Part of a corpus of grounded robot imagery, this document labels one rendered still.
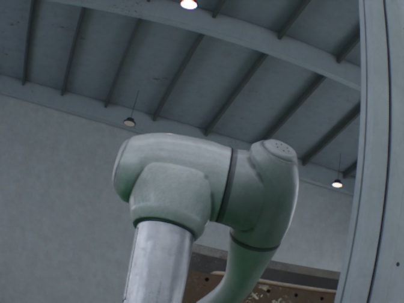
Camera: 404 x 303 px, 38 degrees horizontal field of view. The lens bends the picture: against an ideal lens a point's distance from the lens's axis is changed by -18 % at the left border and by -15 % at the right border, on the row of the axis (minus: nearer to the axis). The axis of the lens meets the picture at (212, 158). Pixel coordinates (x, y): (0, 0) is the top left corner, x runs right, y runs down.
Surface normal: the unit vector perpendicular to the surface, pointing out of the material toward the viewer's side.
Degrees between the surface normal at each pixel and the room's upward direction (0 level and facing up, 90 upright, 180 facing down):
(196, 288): 90
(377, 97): 90
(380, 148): 90
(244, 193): 121
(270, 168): 111
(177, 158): 88
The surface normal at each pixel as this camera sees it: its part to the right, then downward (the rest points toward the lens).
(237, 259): -0.65, 0.36
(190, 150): 0.18, -0.62
